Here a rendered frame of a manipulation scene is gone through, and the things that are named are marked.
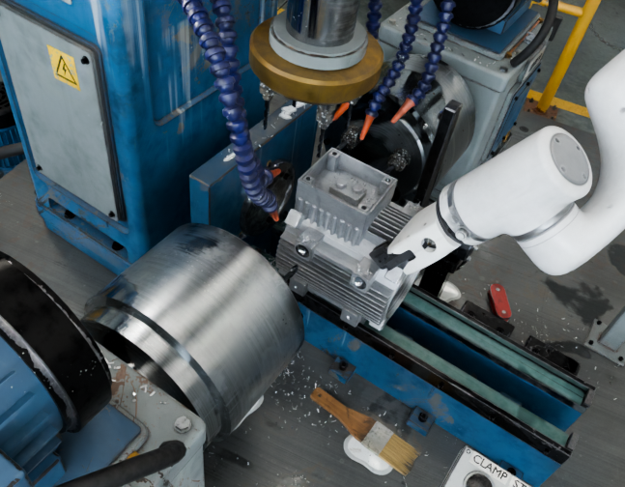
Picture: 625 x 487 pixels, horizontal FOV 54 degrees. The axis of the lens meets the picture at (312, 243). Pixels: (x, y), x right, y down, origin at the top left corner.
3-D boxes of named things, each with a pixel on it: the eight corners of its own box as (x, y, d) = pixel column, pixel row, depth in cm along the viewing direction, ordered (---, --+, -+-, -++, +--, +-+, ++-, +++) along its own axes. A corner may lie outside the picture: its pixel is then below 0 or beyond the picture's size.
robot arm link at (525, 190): (517, 220, 77) (472, 162, 76) (610, 176, 67) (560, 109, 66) (490, 257, 72) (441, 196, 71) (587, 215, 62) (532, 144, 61)
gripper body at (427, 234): (468, 259, 73) (409, 285, 82) (499, 213, 79) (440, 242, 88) (429, 212, 72) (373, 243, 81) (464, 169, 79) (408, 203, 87)
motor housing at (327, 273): (269, 290, 105) (278, 212, 91) (326, 227, 116) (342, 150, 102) (370, 350, 99) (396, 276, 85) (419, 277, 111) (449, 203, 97)
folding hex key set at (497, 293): (510, 324, 121) (513, 319, 120) (495, 323, 121) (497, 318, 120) (500, 289, 127) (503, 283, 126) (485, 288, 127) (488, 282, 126)
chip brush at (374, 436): (304, 403, 105) (304, 400, 104) (321, 383, 107) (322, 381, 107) (406, 478, 98) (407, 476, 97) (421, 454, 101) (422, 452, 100)
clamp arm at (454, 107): (401, 223, 109) (440, 104, 90) (408, 214, 111) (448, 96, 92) (417, 233, 108) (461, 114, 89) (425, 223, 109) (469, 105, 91)
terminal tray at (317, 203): (292, 214, 96) (296, 180, 91) (326, 179, 103) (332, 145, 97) (356, 249, 93) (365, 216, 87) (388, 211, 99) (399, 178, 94)
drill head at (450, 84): (290, 194, 122) (304, 87, 104) (387, 105, 147) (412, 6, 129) (399, 254, 115) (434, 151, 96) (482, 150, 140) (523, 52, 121)
